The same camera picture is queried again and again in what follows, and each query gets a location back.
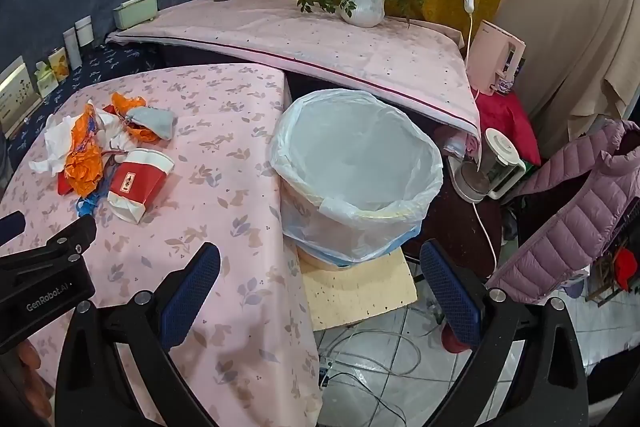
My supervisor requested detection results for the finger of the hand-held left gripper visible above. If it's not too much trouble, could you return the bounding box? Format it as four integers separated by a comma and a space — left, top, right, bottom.
0, 214, 97, 274
0, 211, 27, 247

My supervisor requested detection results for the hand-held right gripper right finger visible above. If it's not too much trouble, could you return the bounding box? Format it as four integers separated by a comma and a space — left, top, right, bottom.
419, 239, 588, 427

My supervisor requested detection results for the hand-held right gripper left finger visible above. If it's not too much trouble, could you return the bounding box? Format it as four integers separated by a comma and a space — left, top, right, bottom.
54, 242, 222, 427

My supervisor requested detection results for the large orange plastic bag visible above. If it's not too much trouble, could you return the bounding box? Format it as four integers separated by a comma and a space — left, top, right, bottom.
64, 103, 107, 198

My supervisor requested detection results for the red paper cup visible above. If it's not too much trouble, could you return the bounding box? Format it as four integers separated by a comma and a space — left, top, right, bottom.
107, 148, 175, 224

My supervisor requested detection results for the white tissue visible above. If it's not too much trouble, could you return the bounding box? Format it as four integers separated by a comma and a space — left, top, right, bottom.
29, 99, 132, 178

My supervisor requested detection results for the white-lined trash bin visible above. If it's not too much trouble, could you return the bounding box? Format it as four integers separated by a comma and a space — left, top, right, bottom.
270, 89, 444, 269

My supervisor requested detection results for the person's left hand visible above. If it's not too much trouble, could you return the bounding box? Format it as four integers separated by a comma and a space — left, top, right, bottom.
15, 344, 57, 418

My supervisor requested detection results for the red thermos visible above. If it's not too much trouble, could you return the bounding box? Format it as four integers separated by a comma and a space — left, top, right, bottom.
442, 326, 469, 354

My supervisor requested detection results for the blue plastic scrap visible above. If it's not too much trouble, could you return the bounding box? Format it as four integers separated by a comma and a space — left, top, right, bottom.
75, 191, 109, 217

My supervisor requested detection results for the dark brown side table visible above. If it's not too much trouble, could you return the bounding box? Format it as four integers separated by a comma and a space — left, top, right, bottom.
402, 184, 504, 279

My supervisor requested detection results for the pale yellow board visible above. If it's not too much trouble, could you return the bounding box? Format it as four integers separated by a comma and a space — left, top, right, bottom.
298, 247, 419, 333

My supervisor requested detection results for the framed white card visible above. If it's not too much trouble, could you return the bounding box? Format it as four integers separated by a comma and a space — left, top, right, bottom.
0, 56, 41, 136

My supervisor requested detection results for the white glass electric kettle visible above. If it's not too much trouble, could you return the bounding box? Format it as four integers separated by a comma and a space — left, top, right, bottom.
447, 127, 527, 204

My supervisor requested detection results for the grey cloth piece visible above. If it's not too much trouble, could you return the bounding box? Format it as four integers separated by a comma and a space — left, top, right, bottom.
124, 107, 179, 140

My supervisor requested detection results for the green print packet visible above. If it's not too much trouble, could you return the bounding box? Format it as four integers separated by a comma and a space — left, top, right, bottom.
33, 62, 56, 98

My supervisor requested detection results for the purple puffer jacket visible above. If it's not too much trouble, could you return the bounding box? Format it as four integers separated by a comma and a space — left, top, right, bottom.
487, 119, 640, 306

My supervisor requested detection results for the folded pink white cloth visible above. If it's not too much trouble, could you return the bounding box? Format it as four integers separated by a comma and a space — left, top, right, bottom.
439, 126, 482, 158

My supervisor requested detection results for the orange print packet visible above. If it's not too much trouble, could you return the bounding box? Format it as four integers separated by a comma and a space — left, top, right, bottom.
47, 47, 70, 82

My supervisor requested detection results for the red cloth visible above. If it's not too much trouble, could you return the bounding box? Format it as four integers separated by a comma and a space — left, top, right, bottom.
472, 89, 541, 168

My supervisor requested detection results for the navy floral cloth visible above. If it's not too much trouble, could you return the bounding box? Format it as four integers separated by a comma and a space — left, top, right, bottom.
0, 41, 167, 142

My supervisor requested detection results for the white canister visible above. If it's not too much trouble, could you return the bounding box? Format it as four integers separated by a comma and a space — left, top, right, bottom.
62, 28, 83, 70
75, 16, 95, 48

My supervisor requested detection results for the white blue-print cup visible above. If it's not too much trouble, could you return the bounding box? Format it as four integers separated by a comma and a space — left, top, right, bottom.
492, 74, 517, 96

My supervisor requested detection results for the pale green box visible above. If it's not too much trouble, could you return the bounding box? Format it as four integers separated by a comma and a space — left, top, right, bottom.
112, 0, 159, 30

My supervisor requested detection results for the pink water kettle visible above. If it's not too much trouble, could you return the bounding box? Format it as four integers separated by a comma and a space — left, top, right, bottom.
466, 21, 527, 97

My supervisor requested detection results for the pink dotted tablecloth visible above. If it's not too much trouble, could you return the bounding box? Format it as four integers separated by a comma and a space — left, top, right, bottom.
106, 0, 482, 144

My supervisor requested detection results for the beige curtain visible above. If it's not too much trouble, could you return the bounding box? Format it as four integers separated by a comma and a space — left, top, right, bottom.
492, 0, 640, 142

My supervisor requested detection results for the white kettle cable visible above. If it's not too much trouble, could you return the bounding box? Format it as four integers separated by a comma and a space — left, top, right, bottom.
472, 201, 499, 281

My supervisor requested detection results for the grey floor cable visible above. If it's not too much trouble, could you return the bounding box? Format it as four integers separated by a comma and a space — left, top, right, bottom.
319, 328, 427, 427

